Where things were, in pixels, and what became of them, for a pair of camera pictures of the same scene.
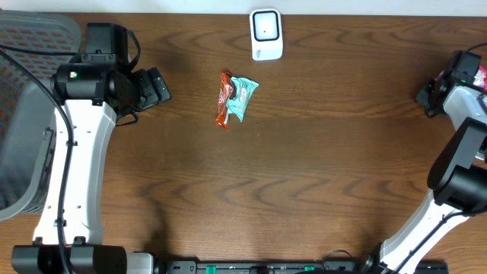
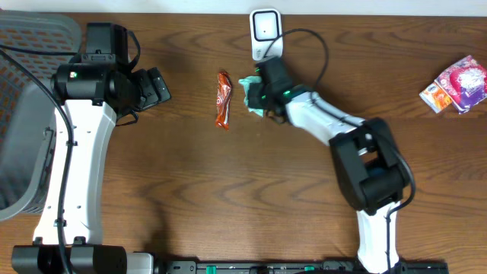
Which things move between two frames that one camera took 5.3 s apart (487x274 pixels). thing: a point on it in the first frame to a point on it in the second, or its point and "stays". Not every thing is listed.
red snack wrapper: x=226 y=88 stays
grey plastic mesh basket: x=27 y=107 stays
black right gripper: x=423 y=97 to x=253 y=90
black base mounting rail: x=306 y=266 stays
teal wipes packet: x=238 y=104 to x=246 y=81
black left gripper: x=151 y=88 stays
